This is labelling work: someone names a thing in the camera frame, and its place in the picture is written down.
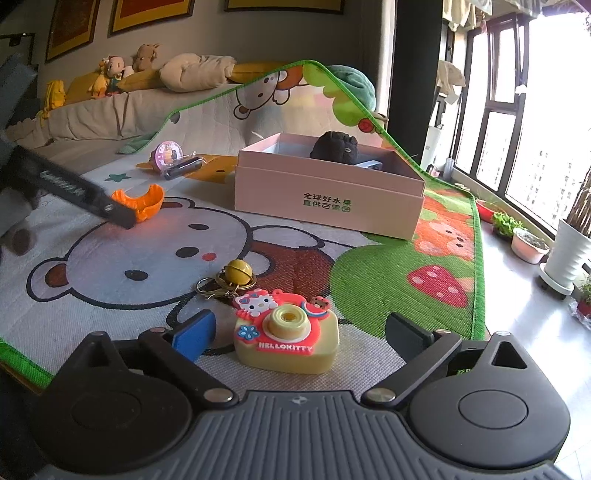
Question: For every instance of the black plush toy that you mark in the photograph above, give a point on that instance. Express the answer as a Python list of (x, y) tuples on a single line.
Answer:
[(334, 145)]

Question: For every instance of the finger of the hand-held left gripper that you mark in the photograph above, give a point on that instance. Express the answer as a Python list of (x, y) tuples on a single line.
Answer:
[(83, 194)]

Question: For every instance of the yellow camera toy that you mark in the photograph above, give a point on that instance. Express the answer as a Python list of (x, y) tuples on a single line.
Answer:
[(286, 350)]

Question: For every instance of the gold keyring clasp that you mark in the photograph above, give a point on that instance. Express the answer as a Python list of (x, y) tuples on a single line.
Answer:
[(203, 285)]

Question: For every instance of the yellow cushion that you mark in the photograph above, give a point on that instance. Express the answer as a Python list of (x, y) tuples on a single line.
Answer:
[(78, 85), (258, 71)]

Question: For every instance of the yellow small bag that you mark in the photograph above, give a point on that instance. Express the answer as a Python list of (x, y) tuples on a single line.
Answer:
[(54, 94)]

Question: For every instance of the dark grey cylinder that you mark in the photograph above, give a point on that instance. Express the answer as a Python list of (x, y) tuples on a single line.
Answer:
[(184, 166)]

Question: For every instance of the white tall container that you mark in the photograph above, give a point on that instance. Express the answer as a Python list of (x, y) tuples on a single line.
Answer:
[(431, 147)]

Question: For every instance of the tall plant in white pot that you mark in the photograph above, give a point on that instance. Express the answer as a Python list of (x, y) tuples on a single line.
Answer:
[(568, 254)]

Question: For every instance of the pink rectangular planter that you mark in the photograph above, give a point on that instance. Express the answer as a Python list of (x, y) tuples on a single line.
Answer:
[(528, 249)]

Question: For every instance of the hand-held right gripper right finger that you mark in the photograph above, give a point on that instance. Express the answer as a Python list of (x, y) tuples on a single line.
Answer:
[(406, 334)]

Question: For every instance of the red plant pot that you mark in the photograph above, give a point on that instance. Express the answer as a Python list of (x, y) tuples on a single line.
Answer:
[(485, 210)]

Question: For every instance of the black window frame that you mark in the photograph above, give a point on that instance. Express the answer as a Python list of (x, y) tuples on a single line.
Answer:
[(463, 92)]

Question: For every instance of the printed cartoon play mat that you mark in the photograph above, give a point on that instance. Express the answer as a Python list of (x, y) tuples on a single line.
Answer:
[(286, 258)]

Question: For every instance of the brown plush toy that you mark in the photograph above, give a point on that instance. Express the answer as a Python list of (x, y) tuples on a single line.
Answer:
[(147, 57)]

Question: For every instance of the pink cardboard box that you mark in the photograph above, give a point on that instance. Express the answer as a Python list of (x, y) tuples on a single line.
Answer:
[(323, 203)]

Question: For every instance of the cream pillow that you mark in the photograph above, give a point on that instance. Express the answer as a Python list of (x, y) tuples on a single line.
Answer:
[(194, 71)]

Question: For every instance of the orange plastic shell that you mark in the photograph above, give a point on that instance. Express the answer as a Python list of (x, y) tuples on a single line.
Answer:
[(147, 203)]

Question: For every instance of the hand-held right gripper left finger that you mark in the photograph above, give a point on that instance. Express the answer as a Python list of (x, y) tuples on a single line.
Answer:
[(194, 334)]

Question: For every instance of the grey rectangular device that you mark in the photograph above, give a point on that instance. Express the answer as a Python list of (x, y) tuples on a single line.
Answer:
[(369, 164)]

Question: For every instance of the pink round toy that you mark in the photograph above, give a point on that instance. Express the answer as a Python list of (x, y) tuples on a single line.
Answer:
[(167, 154)]

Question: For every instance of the teal leaf cushion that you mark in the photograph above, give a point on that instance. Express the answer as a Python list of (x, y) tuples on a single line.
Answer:
[(136, 144)]

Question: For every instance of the pink-faced doll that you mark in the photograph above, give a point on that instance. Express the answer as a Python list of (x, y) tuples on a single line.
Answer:
[(115, 69)]

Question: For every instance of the green plush cushion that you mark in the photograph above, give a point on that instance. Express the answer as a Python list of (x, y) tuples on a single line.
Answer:
[(355, 83)]

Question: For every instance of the framed wall picture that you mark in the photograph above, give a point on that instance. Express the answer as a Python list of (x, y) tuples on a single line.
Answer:
[(284, 4), (152, 14), (71, 27)]

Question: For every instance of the yellow bell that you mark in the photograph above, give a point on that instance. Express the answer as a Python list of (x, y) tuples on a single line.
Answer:
[(240, 271)]

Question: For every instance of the beige hanging cloth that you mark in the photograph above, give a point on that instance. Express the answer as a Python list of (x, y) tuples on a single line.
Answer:
[(450, 74)]

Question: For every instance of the yellow duck plush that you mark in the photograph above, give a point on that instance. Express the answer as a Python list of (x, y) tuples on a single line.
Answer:
[(99, 83)]

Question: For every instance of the small green potted plant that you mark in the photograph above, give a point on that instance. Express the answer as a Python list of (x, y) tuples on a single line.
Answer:
[(505, 224)]

